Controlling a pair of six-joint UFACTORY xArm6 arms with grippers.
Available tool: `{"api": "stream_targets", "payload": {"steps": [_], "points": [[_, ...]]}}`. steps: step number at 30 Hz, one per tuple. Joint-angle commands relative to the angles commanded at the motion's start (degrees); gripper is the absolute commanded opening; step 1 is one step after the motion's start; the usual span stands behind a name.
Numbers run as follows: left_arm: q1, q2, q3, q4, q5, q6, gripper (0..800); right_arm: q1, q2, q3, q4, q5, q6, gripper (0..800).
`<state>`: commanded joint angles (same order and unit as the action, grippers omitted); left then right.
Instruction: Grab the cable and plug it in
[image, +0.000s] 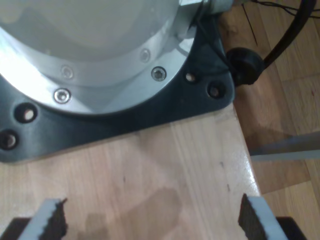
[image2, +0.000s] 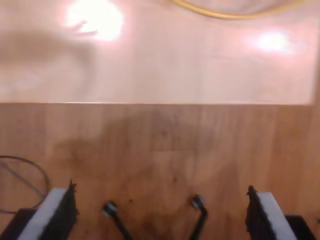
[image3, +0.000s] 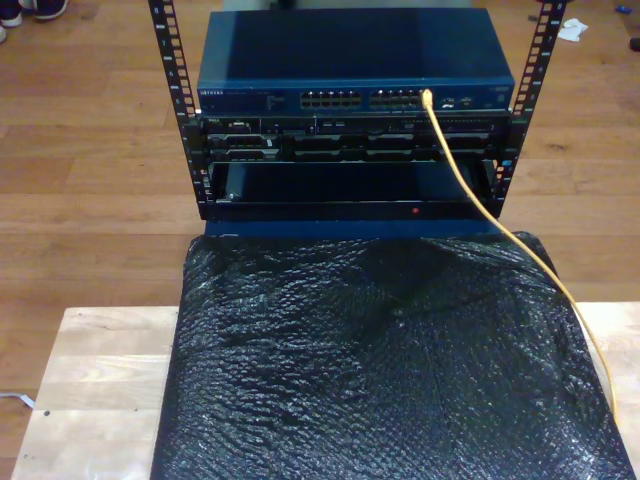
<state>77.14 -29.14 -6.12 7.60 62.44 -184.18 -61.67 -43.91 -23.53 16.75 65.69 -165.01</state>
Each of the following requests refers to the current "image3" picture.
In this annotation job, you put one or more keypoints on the black bubble wrap mat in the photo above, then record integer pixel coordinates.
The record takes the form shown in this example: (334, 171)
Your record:
(350, 375)

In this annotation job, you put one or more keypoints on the black perforated rack post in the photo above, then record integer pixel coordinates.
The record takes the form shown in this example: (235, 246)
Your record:
(542, 40)
(172, 50)

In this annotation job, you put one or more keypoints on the small blue floor object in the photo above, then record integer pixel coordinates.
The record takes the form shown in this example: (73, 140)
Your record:
(624, 8)

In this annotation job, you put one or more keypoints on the blue network switch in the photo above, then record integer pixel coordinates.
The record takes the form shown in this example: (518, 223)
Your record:
(325, 50)

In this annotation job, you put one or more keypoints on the white paper scrap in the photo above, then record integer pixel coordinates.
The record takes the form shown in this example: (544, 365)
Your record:
(572, 30)

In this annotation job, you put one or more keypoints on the person's shoe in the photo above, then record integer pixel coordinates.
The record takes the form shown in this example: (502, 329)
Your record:
(2, 34)
(10, 12)
(50, 9)

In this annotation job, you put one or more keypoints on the black rack server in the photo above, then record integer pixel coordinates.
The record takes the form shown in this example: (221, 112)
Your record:
(350, 145)

